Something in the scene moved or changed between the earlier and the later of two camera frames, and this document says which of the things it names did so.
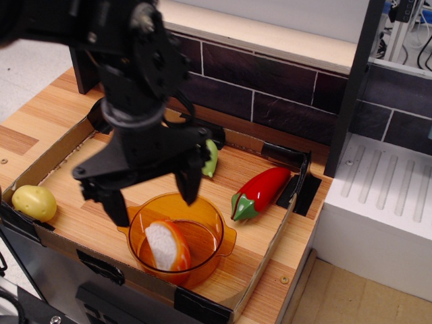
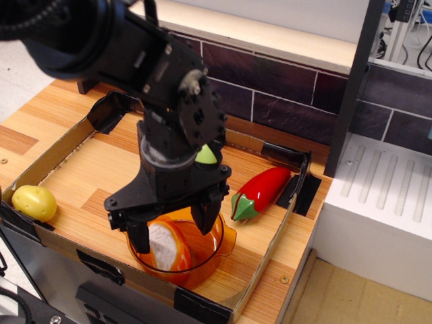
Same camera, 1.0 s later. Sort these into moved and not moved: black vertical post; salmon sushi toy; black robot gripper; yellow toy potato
Moved: black robot gripper
Not moved: salmon sushi toy; black vertical post; yellow toy potato
